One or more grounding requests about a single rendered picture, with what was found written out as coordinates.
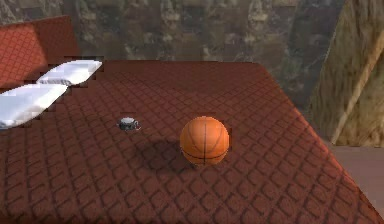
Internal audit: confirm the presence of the black alarm clock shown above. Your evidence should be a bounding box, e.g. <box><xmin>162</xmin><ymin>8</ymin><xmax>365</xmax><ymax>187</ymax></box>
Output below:
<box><xmin>116</xmin><ymin>116</ymin><xmax>141</xmax><ymax>132</ymax></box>

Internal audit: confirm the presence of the orange basketball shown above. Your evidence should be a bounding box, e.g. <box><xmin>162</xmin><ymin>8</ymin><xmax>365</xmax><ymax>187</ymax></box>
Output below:
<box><xmin>179</xmin><ymin>116</ymin><xmax>231</xmax><ymax>166</ymax></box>

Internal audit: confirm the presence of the red quilted bed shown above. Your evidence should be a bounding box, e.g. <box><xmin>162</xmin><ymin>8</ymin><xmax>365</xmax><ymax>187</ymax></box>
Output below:
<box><xmin>0</xmin><ymin>15</ymin><xmax>384</xmax><ymax>224</ymax></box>

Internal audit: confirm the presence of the white pillow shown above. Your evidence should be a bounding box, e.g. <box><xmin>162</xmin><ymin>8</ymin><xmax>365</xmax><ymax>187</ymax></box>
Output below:
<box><xmin>36</xmin><ymin>59</ymin><xmax>103</xmax><ymax>86</ymax></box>
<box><xmin>0</xmin><ymin>83</ymin><xmax>69</xmax><ymax>130</ymax></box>

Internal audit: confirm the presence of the brown wooden door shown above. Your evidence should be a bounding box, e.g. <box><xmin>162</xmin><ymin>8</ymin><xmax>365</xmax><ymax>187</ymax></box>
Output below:
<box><xmin>305</xmin><ymin>0</ymin><xmax>384</xmax><ymax>148</ymax></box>

